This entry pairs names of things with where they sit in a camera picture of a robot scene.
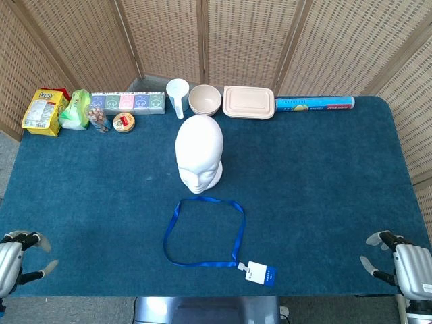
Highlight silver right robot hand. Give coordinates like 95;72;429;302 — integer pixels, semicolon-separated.
359;230;432;301

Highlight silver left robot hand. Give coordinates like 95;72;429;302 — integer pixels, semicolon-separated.
0;231;59;300

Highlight blue lanyard with badge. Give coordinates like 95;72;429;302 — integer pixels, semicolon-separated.
163;196;277;288

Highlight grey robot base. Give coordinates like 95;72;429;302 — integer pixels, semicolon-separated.
134;296;281;324

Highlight blue carpet table cover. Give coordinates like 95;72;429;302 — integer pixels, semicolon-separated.
0;96;432;298

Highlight yellow snack box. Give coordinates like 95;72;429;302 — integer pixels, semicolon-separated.
21;88;70;138

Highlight green white plastic bag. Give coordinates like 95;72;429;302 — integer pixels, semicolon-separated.
58;88;92;131

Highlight clear jar with sticks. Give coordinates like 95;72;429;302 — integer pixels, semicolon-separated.
86;104;111;134

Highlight red snack bag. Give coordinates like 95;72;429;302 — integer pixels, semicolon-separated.
50;87;72;102

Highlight round tin with red label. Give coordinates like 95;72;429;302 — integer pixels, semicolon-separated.
112;112;136;134

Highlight blue tissue pack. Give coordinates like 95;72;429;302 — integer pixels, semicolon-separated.
90;92;107;111

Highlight blue plastic food wrap roll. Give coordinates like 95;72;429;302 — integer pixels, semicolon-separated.
275;95;356;113

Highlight pink tissue pack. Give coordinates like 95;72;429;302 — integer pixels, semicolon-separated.
119;92;136;114

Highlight purple tissue pack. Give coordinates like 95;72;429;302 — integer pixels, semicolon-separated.
134;91;151;115

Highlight white foam mannequin head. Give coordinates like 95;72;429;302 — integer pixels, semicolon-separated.
174;114;225;195

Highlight beige lidded lunch box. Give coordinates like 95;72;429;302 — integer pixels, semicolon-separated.
222;85;275;120

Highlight white plastic measuring cup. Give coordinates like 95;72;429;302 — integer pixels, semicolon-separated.
165;78;190;119

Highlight beige bowl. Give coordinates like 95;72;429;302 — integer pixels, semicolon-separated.
188;84;223;117

